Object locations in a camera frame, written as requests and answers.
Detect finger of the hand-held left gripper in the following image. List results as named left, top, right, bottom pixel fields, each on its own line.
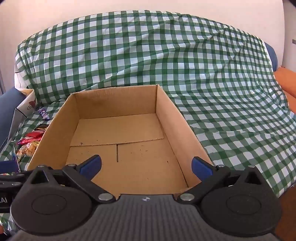
left=0, top=161, right=28, bottom=186

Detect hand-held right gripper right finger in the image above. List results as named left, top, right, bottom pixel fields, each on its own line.
left=177, top=156, right=270, bottom=204

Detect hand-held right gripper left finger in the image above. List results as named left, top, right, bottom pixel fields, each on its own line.
left=23, top=155, right=116, bottom=204

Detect red white-print snack packet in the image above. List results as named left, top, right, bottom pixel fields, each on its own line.
left=17, top=137, right=42, bottom=145

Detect brown cardboard box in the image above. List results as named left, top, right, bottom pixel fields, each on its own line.
left=27, top=85, right=213, bottom=194

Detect purple snack packet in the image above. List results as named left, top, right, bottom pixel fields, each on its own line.
left=38, top=108, right=51, bottom=121

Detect pale yellow snack packet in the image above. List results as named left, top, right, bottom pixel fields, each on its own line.
left=15, top=142, right=40, bottom=157

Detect green white checked cloth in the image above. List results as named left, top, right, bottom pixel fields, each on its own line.
left=0, top=10, right=296, bottom=233

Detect orange cushion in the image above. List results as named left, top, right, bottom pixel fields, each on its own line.
left=273, top=67, right=296, bottom=109

